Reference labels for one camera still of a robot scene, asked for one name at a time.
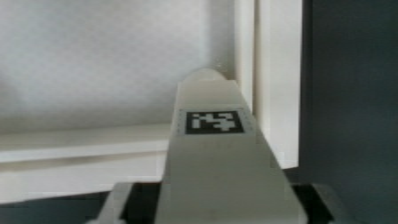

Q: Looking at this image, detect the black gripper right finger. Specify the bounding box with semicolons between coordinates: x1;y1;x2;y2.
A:
292;183;356;224

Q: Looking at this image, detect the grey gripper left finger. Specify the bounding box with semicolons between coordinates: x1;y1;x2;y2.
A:
88;182;160;224

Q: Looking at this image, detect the white desk top tray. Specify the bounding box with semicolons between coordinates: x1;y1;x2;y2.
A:
0;0;304;204

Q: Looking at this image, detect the white leg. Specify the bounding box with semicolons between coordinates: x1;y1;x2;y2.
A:
155;69;308;224

